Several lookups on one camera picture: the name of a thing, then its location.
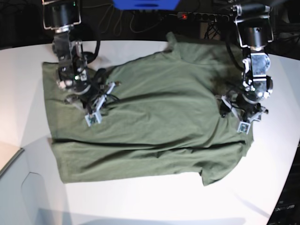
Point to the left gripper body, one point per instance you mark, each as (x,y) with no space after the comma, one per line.
(242,109)

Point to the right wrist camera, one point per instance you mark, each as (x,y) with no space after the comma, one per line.
(94,118)

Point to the blue plastic bin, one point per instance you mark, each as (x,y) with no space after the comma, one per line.
(146,4)

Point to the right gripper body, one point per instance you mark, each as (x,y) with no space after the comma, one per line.
(92,100)

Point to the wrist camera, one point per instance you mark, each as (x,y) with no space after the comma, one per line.
(94,118)
(244,127)

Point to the black power strip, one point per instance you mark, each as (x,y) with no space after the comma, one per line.
(203,17)

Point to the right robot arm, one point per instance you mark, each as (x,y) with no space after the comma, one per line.
(61,16)

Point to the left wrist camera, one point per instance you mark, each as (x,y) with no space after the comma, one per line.
(244,127)

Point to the green t-shirt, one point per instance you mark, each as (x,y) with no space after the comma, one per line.
(165,120)

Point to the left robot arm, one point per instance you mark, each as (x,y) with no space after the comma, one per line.
(254,33)

